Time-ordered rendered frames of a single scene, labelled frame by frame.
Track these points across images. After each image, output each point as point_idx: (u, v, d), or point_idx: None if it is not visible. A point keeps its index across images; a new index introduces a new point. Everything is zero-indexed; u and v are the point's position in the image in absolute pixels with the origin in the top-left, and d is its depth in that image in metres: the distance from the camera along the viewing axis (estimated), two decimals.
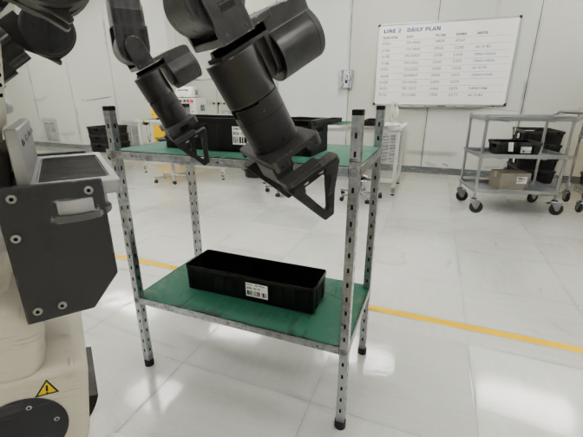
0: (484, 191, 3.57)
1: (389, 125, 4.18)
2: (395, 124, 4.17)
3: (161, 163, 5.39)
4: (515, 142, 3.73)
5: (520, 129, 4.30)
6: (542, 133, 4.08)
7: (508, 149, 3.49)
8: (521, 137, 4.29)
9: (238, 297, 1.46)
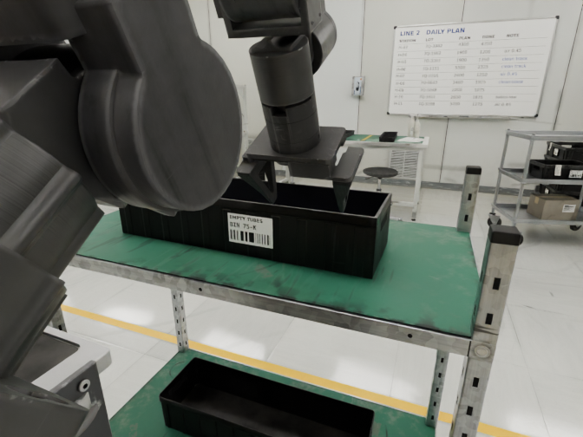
0: (526, 221, 3.06)
1: (409, 140, 3.67)
2: (416, 140, 3.65)
3: None
4: (560, 163, 3.22)
5: (559, 146, 3.78)
6: None
7: (555, 173, 2.98)
8: (560, 154, 3.78)
9: None
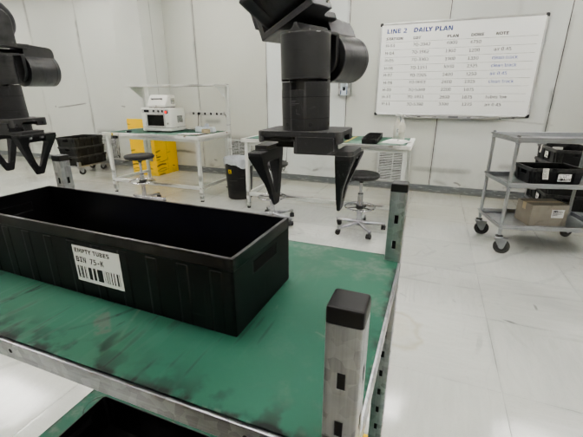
0: (512, 227, 2.91)
1: (393, 142, 3.52)
2: (401, 141, 3.50)
3: (134, 181, 4.73)
4: (548, 166, 3.07)
5: (549, 147, 3.63)
6: (577, 153, 3.42)
7: (543, 177, 2.83)
8: (550, 157, 3.63)
9: None
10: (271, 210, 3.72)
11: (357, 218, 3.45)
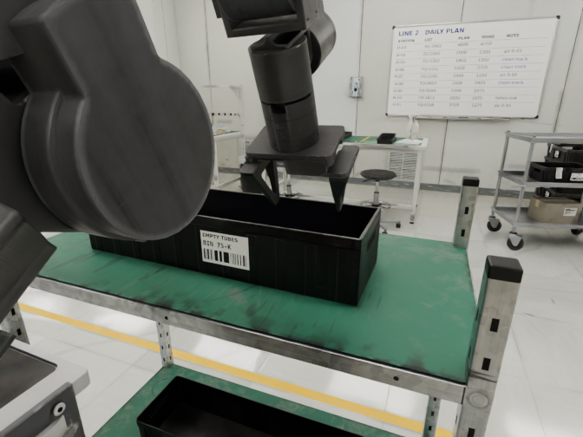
0: (526, 225, 3.00)
1: (408, 142, 3.61)
2: (415, 141, 3.59)
3: None
4: (560, 166, 3.16)
5: (560, 147, 3.72)
6: None
7: (556, 176, 2.92)
8: (560, 156, 3.72)
9: None
10: None
11: None
